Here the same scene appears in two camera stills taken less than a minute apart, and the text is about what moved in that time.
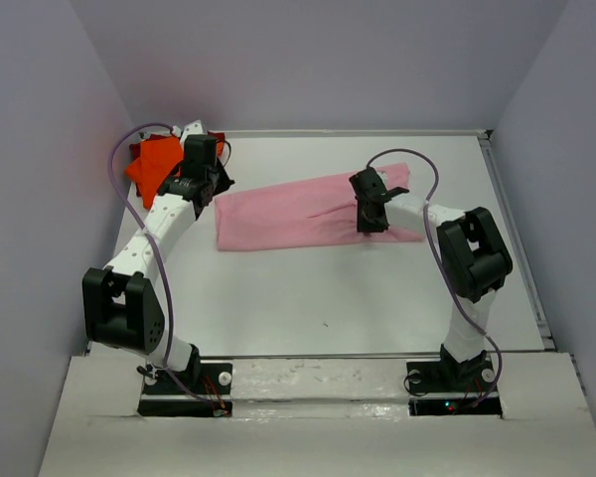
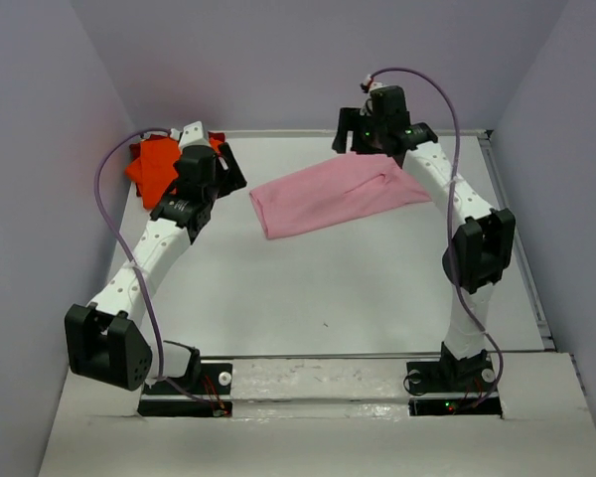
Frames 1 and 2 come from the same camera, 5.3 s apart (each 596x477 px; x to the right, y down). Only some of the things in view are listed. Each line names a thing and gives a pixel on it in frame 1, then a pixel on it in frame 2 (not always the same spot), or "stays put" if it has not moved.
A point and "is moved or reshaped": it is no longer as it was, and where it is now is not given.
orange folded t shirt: (158, 155) stays put
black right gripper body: (364, 224) to (369, 135)
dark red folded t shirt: (135, 149) stays put
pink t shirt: (315, 213) is moved or reshaped
